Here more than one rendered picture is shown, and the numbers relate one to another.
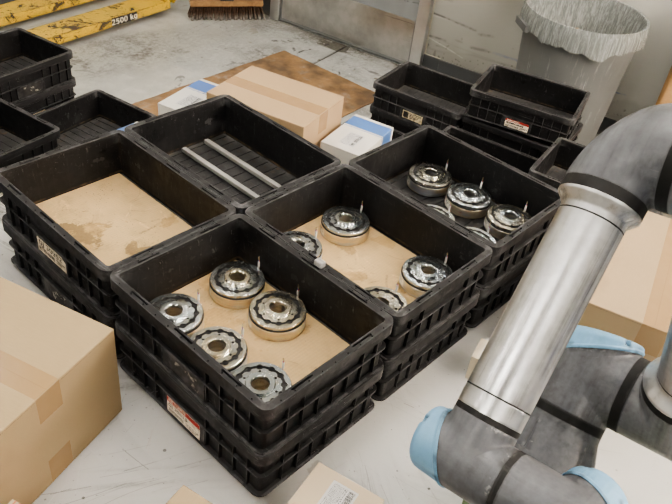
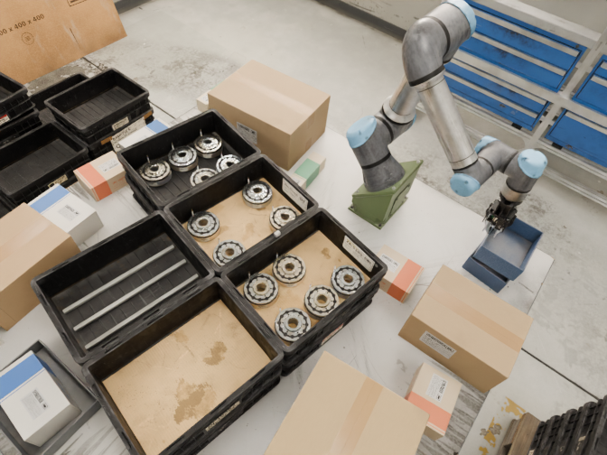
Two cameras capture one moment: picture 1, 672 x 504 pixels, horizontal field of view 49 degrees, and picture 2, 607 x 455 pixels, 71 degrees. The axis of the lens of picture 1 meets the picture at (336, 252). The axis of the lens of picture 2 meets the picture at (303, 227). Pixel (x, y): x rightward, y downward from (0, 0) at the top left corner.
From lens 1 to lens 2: 1.19 m
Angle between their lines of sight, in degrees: 58
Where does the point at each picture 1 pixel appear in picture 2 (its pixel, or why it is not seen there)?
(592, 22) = not seen: outside the picture
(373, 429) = not seen: hidden behind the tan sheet
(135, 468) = (356, 361)
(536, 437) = (390, 171)
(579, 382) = (380, 143)
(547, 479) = (492, 152)
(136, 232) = (192, 359)
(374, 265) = (239, 218)
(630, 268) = (268, 106)
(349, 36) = not seen: outside the picture
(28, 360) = (354, 396)
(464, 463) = (484, 174)
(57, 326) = (324, 385)
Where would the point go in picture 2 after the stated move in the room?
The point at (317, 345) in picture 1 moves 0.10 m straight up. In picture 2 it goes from (307, 254) to (310, 236)
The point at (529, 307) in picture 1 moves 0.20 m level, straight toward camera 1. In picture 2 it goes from (457, 123) to (532, 153)
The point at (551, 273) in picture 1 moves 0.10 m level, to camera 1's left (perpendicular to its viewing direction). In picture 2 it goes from (452, 107) to (453, 133)
